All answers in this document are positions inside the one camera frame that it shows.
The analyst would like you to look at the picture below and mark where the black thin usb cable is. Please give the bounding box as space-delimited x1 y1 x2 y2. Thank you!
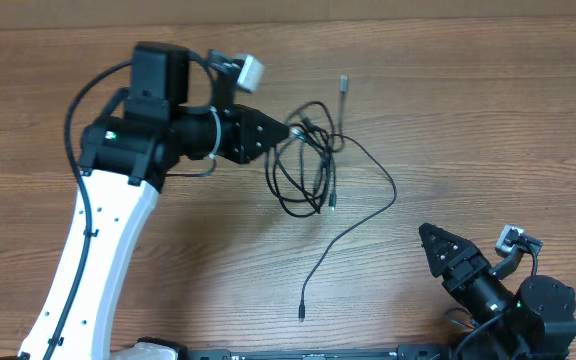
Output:
297 133 398 322

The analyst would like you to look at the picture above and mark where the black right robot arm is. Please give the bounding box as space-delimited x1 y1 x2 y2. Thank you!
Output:
419 223 576 359

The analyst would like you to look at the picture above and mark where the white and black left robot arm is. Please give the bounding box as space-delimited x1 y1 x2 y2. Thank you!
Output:
17 41 289 360

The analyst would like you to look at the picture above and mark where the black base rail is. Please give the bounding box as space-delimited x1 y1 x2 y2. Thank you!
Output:
180 344 451 360

